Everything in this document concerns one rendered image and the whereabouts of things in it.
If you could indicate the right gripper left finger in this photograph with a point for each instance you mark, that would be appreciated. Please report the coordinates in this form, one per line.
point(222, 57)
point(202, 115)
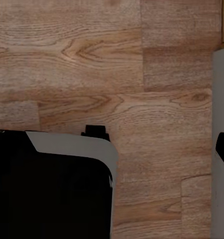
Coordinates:
point(8, 151)

